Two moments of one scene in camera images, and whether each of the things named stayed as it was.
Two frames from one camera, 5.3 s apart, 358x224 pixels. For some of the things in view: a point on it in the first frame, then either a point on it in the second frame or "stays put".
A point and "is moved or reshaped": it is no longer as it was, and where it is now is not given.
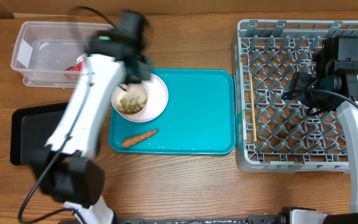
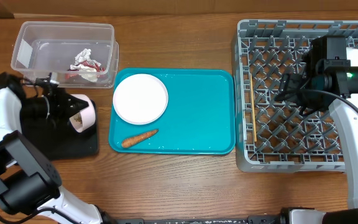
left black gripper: (144, 73) → (64, 110)
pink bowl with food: (129, 99) is moved or reshaped
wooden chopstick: (253, 107) stays put
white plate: (158, 98) stays put
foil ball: (81, 58) stays put
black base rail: (250, 219) stays put
